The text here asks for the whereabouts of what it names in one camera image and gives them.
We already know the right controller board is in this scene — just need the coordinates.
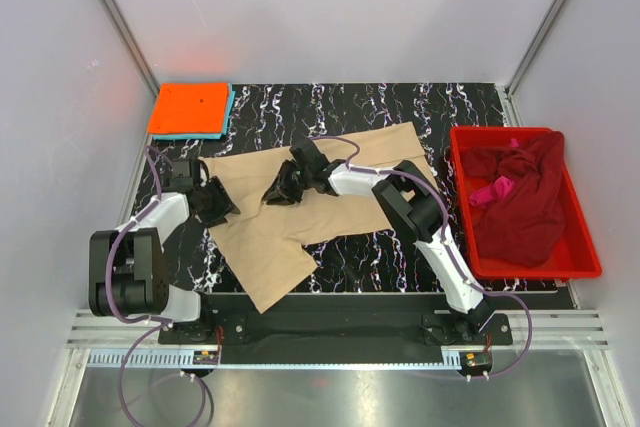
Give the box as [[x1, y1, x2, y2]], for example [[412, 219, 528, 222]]
[[462, 350, 493, 370]]

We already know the black marble-pattern mat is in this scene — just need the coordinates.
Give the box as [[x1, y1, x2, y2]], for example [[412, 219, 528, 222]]
[[154, 83, 507, 294]]

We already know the aluminium corner post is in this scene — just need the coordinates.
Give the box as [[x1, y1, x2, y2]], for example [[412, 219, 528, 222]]
[[504, 0, 569, 99], [98, 0, 160, 98]]

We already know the right aluminium corner post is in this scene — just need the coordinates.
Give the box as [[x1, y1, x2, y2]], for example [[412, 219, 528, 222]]
[[504, 0, 569, 99]]

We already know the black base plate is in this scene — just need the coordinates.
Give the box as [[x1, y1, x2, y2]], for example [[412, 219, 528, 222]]
[[159, 293, 513, 347]]

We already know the left controller board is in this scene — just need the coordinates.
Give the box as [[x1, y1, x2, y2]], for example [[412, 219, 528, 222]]
[[193, 350, 220, 366]]

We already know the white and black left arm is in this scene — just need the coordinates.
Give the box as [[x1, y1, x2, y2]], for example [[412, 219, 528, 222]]
[[88, 159, 240, 343]]

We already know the left aluminium corner post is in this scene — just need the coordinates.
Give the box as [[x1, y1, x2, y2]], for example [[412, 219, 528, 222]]
[[98, 0, 160, 98]]

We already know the controller board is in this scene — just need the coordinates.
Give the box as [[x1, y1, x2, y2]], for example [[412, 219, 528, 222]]
[[462, 350, 493, 370], [193, 350, 220, 366]]

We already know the dark red t-shirt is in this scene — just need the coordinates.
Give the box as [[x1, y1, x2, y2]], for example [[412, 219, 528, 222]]
[[474, 131, 566, 268]]

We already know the folded orange t-shirt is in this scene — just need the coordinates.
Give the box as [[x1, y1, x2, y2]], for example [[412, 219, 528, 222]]
[[147, 82, 232, 136]]

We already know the beige t-shirt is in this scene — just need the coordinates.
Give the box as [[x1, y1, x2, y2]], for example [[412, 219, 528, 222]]
[[197, 120, 426, 314]]

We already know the aluminium frame rail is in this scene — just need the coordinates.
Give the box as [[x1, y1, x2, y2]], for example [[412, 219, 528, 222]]
[[66, 310, 608, 371]]

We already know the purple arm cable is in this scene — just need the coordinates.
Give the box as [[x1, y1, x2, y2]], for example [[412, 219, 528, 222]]
[[99, 144, 215, 422], [309, 135, 532, 382]]

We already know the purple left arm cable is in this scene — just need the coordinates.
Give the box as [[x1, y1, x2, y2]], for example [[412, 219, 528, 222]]
[[99, 144, 215, 422]]

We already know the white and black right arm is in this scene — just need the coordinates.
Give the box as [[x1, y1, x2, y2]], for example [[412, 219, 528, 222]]
[[262, 139, 495, 340]]

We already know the folded teal t-shirt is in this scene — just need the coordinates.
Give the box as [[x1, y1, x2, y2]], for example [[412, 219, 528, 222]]
[[151, 83, 236, 142]]

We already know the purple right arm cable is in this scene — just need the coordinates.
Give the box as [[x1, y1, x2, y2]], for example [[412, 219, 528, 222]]
[[309, 135, 532, 382]]

